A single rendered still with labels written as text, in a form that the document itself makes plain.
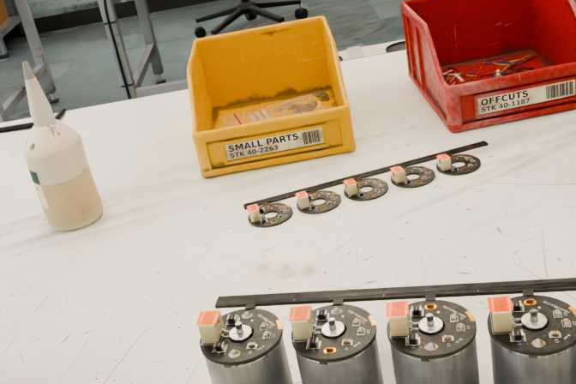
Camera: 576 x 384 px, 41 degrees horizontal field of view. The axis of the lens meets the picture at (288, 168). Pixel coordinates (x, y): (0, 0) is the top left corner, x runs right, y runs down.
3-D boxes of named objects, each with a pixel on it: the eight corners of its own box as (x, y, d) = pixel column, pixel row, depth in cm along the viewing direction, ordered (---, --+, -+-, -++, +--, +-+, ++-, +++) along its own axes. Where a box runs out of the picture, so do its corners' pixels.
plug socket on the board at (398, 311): (418, 336, 21) (416, 316, 21) (387, 337, 21) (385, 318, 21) (418, 318, 22) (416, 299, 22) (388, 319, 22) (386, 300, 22)
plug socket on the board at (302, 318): (320, 339, 22) (316, 321, 22) (291, 340, 22) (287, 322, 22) (323, 322, 23) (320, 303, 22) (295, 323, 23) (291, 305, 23)
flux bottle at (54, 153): (80, 200, 48) (31, 51, 44) (115, 208, 46) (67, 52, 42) (37, 226, 46) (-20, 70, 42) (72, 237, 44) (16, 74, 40)
